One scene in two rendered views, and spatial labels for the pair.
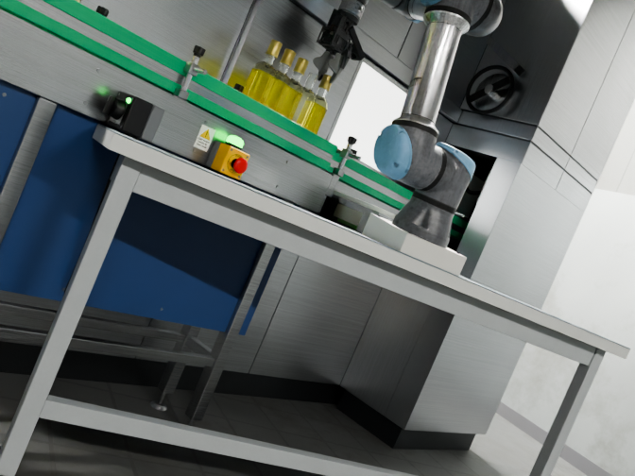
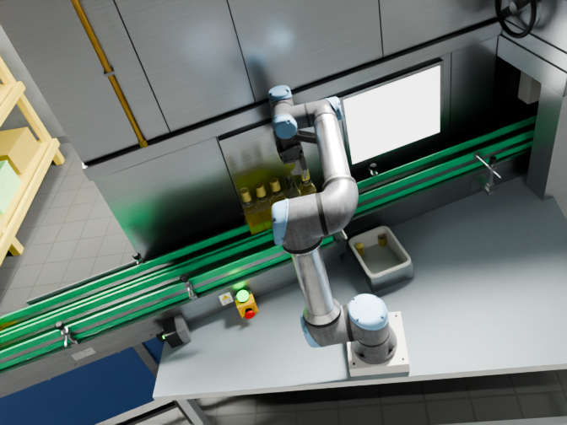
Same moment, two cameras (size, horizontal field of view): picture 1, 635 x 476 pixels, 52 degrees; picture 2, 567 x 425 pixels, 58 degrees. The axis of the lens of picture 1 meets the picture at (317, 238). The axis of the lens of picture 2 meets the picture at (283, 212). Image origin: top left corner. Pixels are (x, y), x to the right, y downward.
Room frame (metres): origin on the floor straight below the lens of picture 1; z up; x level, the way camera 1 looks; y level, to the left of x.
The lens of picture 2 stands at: (0.83, -0.69, 2.34)
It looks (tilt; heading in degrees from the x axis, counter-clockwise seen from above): 42 degrees down; 39
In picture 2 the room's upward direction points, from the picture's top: 16 degrees counter-clockwise
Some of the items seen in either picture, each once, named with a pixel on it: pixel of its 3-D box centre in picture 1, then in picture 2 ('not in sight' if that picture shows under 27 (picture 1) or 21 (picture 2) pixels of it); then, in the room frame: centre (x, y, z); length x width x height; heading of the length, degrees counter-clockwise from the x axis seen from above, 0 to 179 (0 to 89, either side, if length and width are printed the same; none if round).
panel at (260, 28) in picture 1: (336, 97); (338, 135); (2.30, 0.13, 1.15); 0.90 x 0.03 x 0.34; 137
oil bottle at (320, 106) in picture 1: (306, 127); (310, 203); (2.06, 0.17, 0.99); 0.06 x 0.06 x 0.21; 45
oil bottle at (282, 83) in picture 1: (267, 106); (269, 218); (1.93, 0.29, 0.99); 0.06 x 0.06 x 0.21; 46
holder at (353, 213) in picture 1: (358, 218); (376, 254); (2.05, -0.09, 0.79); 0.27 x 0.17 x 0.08; 47
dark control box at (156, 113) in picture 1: (134, 117); (176, 331); (1.45, 0.48, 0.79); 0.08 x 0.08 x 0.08; 47
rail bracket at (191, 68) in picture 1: (195, 75); (190, 292); (1.55, 0.42, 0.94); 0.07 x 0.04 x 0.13; 47
